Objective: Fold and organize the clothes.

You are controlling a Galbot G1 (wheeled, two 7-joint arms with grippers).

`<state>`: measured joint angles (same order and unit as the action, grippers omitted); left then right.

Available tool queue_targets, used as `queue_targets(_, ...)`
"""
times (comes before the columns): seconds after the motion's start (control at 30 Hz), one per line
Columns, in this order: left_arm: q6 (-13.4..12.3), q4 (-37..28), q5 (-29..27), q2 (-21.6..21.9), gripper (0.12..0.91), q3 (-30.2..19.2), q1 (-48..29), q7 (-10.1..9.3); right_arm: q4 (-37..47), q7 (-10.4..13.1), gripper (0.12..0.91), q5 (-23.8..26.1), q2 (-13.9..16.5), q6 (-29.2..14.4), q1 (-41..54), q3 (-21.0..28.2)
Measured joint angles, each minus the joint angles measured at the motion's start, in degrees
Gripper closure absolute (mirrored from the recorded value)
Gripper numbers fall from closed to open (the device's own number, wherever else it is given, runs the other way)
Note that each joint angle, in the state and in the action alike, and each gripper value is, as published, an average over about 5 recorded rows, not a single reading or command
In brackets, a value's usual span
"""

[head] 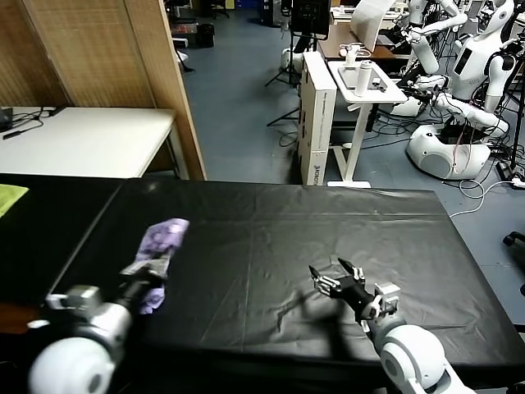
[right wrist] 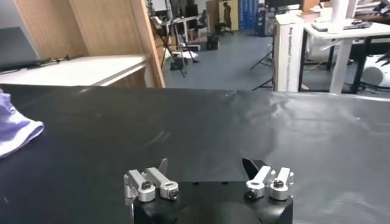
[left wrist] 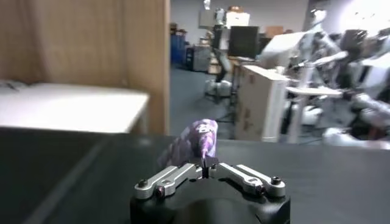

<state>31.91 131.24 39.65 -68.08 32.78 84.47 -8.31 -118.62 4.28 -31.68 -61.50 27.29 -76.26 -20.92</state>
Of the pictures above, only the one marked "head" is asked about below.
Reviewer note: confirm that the wooden folding screen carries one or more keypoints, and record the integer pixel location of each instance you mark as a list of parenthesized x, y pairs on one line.
[(106, 49)]

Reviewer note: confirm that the narrow black table cover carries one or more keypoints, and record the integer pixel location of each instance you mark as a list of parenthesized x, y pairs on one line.
[(41, 246)]

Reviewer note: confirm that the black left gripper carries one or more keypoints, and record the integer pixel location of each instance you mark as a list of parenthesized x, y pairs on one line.
[(141, 287)]

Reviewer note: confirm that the brown wooden desk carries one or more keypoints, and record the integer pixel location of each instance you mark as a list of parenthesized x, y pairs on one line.
[(357, 49)]

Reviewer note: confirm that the lavender t-shirt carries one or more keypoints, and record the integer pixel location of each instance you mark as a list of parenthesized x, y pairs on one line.
[(162, 238)]

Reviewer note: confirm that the yellow-green cloth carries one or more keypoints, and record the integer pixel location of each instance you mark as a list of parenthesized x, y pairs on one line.
[(10, 197)]

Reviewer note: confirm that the grey tablet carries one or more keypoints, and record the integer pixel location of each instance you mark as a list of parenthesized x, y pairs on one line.
[(348, 78)]

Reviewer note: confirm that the tall cardboard box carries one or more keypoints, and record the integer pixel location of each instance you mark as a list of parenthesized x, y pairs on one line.
[(316, 115)]

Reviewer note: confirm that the small black desk gadget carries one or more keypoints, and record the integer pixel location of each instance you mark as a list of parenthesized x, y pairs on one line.
[(379, 84)]

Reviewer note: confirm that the white thermos bottle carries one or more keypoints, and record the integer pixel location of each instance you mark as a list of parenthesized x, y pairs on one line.
[(363, 80)]

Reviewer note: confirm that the black monitor on stand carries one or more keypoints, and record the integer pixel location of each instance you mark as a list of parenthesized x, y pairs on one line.
[(309, 16)]

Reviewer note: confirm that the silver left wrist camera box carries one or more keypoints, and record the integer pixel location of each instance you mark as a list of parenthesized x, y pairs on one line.
[(74, 299)]

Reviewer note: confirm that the white height-adjustable desk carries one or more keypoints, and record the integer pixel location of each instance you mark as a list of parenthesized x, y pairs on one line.
[(361, 123)]

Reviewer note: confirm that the white rectangular table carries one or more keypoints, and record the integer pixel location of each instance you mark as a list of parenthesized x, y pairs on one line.
[(90, 139)]

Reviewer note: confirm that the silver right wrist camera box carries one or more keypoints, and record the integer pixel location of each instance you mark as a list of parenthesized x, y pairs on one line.
[(385, 301)]

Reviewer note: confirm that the black office chair base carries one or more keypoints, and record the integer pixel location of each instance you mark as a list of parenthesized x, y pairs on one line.
[(516, 242)]

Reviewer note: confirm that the black waste bin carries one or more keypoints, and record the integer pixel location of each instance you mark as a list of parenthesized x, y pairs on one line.
[(205, 36)]

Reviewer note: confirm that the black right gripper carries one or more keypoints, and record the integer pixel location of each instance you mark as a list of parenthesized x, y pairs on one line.
[(352, 293)]

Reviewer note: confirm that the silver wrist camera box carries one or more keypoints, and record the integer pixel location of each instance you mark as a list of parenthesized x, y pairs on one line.
[(74, 299), (385, 301)]

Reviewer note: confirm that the white curved panel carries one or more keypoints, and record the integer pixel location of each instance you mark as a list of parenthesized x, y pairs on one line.
[(369, 20)]

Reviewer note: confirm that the slim black bar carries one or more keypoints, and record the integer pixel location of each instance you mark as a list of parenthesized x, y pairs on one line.
[(20, 132)]

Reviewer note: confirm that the white humanoid robot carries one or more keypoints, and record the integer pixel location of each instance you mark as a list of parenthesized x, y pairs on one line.
[(471, 82)]

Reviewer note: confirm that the large black table cover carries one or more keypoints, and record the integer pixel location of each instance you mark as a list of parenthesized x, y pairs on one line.
[(287, 230)]

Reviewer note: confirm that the black tripod stand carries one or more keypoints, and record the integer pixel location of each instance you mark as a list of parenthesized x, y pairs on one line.
[(287, 70)]

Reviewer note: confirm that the small white desk gadget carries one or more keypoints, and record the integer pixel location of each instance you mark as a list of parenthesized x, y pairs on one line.
[(350, 53)]

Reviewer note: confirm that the black box device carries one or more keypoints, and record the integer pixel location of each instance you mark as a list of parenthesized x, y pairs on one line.
[(5, 118)]

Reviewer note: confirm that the white humanoid robot raised arm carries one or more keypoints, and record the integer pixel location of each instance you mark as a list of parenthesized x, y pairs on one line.
[(426, 45)]

